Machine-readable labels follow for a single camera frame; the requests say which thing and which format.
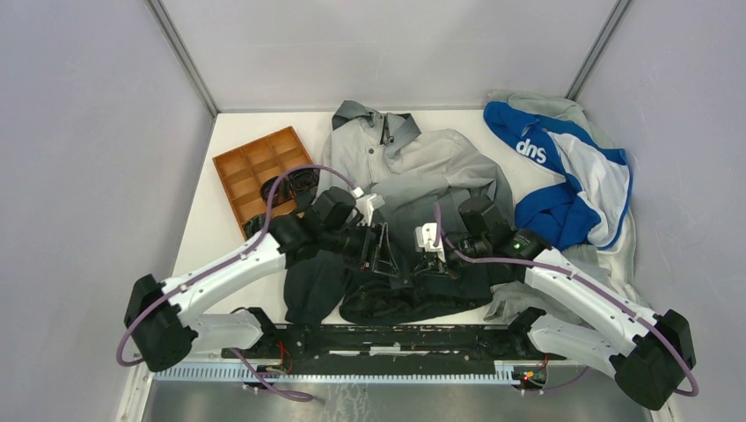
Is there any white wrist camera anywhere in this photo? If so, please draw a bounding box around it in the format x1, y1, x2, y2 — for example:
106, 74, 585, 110
414, 222, 446, 263
351, 187, 385, 226

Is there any white slotted cable duct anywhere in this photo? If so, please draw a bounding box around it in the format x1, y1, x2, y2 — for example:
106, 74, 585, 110
154, 362, 521, 386

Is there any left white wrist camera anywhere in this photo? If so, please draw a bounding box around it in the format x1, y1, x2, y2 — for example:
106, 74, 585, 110
351, 187, 385, 226

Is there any blue white jacket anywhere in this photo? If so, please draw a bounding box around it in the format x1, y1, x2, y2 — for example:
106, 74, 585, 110
483, 101, 633, 250

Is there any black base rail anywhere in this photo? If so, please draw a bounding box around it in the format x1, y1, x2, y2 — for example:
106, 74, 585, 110
240, 324, 553, 375

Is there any grey black zip jacket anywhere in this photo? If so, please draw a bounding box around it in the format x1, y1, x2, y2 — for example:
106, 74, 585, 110
283, 100, 515, 325

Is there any orange compartment tray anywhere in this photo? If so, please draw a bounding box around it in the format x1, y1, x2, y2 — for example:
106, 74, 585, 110
213, 127, 311, 237

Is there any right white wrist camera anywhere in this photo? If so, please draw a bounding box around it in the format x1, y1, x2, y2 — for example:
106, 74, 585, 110
414, 222, 446, 263

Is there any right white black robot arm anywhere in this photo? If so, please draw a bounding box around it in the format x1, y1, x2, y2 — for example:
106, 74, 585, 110
414, 196, 700, 411

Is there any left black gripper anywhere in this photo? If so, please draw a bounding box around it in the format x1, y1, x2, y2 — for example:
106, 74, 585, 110
321, 220, 399, 278

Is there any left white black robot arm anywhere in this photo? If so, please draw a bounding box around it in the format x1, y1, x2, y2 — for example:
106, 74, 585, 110
117, 187, 399, 373

